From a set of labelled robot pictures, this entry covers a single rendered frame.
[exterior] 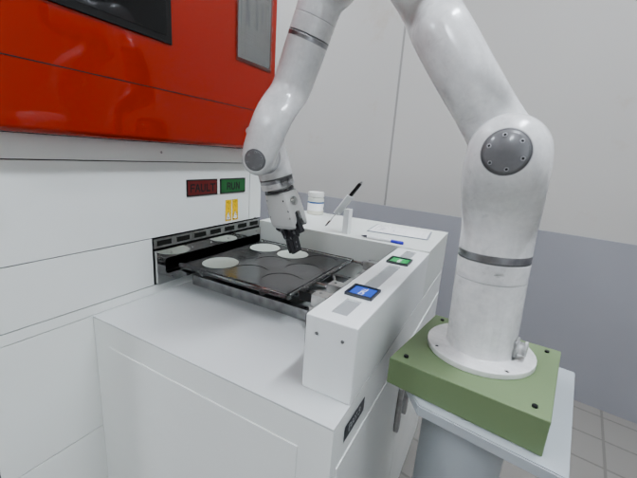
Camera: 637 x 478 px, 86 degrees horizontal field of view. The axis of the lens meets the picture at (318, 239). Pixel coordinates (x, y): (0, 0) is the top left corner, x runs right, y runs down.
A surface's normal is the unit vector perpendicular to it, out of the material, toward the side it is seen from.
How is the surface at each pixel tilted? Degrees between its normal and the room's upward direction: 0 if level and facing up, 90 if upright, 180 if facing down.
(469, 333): 90
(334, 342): 90
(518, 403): 2
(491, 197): 127
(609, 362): 90
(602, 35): 90
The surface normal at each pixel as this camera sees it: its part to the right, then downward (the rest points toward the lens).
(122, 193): 0.87, 0.18
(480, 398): -0.61, 0.15
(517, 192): -0.29, 0.75
